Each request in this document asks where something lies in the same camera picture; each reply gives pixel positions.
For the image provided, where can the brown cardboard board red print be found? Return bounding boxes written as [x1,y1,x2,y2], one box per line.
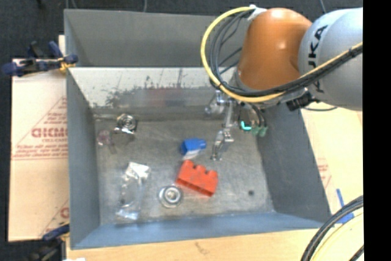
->
[7,58,71,243]

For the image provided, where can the red toy building brick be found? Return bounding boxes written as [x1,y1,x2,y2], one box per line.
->
[175,159,219,197]

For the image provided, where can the black cylinder on white bracket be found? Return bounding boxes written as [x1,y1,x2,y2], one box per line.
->
[286,92,316,112]

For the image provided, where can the blue and white small object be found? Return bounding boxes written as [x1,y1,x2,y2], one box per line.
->
[179,138,208,160]

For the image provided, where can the grey metal bin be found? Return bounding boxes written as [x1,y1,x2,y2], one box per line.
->
[63,8,332,250]

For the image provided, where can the clear pinkish glass piece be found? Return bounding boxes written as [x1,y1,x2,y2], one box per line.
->
[97,129,117,154]

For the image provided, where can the clear plastic bag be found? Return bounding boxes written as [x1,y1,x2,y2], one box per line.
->
[114,161,152,224]

